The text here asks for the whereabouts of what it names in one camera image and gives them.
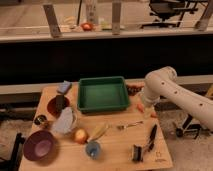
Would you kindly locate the small dark tin can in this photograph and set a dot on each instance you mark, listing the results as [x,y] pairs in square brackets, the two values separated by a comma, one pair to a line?
[41,121]

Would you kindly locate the silver fork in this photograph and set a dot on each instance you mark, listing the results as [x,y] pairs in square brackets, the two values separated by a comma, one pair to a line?
[123,127]

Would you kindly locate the blue sponge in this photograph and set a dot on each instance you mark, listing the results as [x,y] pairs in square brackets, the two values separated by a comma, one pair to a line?
[64,87]

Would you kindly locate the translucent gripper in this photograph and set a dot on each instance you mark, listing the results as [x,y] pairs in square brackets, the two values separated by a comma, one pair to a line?
[148,111]

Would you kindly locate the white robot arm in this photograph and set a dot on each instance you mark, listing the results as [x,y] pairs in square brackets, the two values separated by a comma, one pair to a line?
[161,82]

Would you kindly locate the orange carrot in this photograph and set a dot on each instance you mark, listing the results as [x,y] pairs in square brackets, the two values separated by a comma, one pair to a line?
[140,107]

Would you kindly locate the green plastic tray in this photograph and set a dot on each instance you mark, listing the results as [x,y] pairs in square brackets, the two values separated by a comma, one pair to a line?
[102,94]

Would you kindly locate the small blue cup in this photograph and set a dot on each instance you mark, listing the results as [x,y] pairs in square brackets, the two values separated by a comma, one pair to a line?
[93,149]

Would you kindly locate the red apple in background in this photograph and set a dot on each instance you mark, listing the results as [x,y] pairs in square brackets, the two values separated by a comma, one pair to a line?
[87,26]

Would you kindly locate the purple bowl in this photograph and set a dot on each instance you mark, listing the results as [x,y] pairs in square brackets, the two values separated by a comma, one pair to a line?
[38,145]

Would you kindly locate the red plate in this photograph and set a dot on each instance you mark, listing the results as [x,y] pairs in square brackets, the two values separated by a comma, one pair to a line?
[51,107]

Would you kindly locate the black chair beside table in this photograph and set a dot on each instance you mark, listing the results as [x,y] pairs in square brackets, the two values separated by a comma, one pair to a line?
[9,165]

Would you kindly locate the red yellow apple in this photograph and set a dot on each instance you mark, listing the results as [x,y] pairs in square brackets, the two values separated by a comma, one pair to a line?
[80,136]

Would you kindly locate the yellow corn cob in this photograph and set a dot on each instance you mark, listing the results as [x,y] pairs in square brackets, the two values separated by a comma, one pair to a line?
[98,131]

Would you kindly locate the black office chair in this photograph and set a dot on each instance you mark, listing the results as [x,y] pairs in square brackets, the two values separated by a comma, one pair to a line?
[170,13]

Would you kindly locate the black block on plate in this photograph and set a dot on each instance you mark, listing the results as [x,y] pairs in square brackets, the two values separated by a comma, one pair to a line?
[60,103]

